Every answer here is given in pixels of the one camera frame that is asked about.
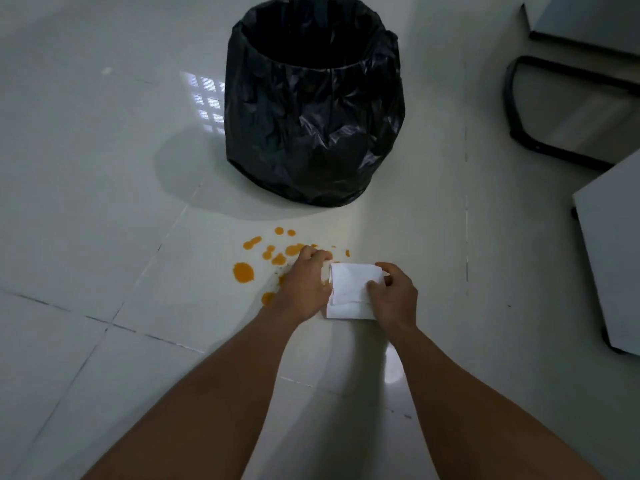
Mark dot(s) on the person's left hand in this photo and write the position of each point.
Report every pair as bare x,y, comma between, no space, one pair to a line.
301,289

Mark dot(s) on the person's right hand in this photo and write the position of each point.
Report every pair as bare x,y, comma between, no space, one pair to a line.
396,299

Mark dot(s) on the person's right thumb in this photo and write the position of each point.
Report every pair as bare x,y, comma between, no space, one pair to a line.
376,292

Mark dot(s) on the person's left fingers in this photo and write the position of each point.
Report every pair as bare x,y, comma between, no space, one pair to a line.
315,254

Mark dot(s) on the white paper tissue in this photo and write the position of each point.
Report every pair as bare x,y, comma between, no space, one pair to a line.
351,289

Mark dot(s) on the person's right forearm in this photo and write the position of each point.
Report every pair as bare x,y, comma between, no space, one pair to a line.
475,409

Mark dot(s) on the person's left forearm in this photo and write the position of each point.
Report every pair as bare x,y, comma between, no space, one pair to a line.
210,404

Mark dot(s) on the orange liquid spill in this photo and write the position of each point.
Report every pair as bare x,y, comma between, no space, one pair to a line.
265,259

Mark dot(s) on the black bagged trash bin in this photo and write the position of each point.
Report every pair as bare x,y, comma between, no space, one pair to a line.
312,99

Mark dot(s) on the grey table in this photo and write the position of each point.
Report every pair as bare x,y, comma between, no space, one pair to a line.
585,19

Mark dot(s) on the black metal chair frame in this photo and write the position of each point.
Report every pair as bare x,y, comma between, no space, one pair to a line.
540,119

